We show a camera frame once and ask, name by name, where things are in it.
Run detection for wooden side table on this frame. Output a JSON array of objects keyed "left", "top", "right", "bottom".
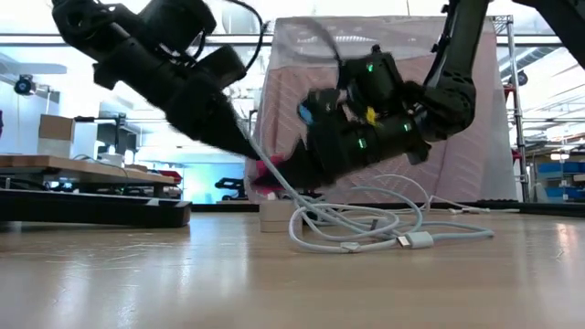
[{"left": 0, "top": 154, "right": 184, "bottom": 198}]

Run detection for blue storage bins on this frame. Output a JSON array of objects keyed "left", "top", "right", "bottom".
[{"left": 537, "top": 162, "right": 585, "bottom": 202}]

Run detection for thin white coiled cable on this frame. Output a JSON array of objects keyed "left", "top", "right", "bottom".
[{"left": 429, "top": 195, "right": 520, "bottom": 215}]

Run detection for white box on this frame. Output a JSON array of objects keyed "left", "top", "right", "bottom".
[{"left": 37, "top": 138, "right": 74, "bottom": 159}]

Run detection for white power strip with cord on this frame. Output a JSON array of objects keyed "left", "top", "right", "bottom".
[{"left": 259, "top": 200, "right": 303, "bottom": 233}]

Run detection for metal rack with caster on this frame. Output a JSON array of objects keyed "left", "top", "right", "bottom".
[{"left": 491, "top": 14, "right": 534, "bottom": 205}]

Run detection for red bin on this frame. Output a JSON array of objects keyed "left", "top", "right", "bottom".
[{"left": 157, "top": 169, "right": 183, "bottom": 184}]

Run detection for black metal table frame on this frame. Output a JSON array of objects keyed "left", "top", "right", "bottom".
[{"left": 189, "top": 199, "right": 585, "bottom": 218}]

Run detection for brown cardboard box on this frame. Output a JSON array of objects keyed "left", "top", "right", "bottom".
[{"left": 38, "top": 113, "right": 76, "bottom": 142}]

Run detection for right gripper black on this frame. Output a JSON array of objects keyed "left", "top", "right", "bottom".
[{"left": 253, "top": 89, "right": 389, "bottom": 189}]

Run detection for black distant equipment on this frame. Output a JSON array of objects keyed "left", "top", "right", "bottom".
[{"left": 214, "top": 177, "right": 248, "bottom": 201}]

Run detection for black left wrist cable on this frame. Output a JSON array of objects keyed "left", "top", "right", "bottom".
[{"left": 223, "top": 0, "right": 271, "bottom": 72}]

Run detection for pink USB charger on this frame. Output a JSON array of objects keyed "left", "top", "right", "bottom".
[{"left": 253, "top": 154, "right": 287, "bottom": 188}]

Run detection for dark metal shelf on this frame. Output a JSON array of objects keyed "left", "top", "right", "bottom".
[{"left": 75, "top": 113, "right": 138, "bottom": 156}]

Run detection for thick white USB cable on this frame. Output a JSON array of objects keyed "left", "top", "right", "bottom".
[{"left": 241, "top": 127, "right": 495, "bottom": 255}]

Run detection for pink chevron cloth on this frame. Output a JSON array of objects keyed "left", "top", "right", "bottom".
[{"left": 244, "top": 16, "right": 517, "bottom": 205}]

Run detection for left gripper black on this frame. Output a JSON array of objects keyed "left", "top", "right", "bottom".
[{"left": 93, "top": 0, "right": 261, "bottom": 160}]

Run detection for thin white USB cable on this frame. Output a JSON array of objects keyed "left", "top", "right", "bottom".
[{"left": 292, "top": 173, "right": 433, "bottom": 241}]

